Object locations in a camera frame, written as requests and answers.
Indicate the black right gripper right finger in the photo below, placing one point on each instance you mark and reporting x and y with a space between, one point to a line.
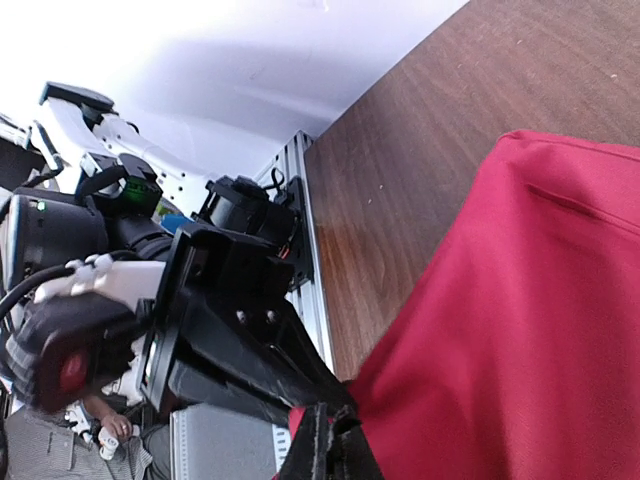
350 455

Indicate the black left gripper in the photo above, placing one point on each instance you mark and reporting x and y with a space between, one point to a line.
224 335

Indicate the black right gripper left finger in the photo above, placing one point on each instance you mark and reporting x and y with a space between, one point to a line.
307 455

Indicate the red backpack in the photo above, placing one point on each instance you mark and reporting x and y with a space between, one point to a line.
516 355

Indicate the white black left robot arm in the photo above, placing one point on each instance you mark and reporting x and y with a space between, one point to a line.
131 196

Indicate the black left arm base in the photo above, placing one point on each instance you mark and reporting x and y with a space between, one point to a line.
275 213

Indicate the seated person in background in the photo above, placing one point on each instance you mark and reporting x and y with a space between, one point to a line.
38 445

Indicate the aluminium front rail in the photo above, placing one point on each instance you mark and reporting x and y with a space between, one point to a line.
209 443

